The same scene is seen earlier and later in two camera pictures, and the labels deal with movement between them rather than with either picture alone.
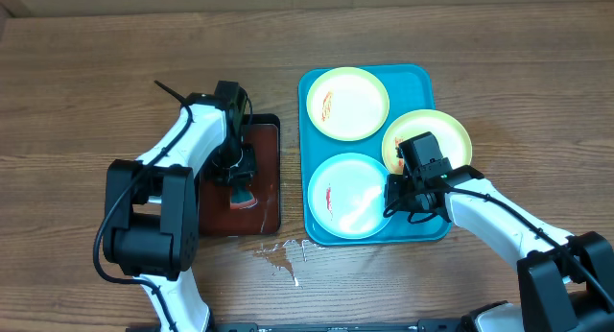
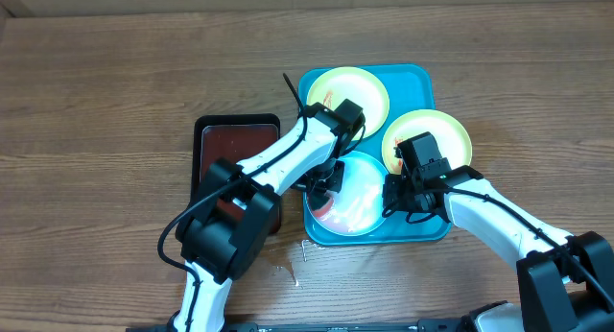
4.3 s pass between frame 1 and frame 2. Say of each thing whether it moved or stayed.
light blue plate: stayed
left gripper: moved
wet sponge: moved
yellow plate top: stayed
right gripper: stayed
